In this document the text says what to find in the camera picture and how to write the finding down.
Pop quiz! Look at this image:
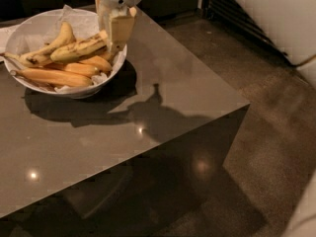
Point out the white paper bowl liner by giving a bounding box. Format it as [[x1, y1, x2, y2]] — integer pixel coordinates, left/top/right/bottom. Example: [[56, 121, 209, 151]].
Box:
[[13, 4, 127, 94]]

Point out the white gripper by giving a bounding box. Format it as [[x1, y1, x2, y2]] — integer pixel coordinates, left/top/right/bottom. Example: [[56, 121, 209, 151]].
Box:
[[95, 0, 141, 52]]

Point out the orange banana middle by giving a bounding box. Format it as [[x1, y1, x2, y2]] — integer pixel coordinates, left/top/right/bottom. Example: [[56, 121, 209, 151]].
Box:
[[81, 55, 112, 72]]

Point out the spotted yellow banana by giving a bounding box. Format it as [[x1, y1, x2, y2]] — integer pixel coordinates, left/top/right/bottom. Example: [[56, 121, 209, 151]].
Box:
[[1, 22, 75, 67], [50, 30, 108, 63]]

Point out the orange banana lower left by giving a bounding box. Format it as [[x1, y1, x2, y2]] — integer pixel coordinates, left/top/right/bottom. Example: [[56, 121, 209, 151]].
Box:
[[10, 68, 93, 87]]

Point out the orange banana upper right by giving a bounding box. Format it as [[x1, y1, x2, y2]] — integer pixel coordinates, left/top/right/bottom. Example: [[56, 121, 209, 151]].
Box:
[[45, 63, 100, 77]]

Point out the orange banana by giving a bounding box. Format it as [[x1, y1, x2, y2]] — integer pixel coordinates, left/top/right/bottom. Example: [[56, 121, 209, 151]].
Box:
[[45, 63, 100, 77], [10, 68, 93, 87], [81, 55, 112, 72]]

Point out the white ceramic bowl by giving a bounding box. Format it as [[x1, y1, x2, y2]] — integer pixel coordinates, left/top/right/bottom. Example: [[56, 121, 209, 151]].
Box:
[[3, 8, 128, 100]]

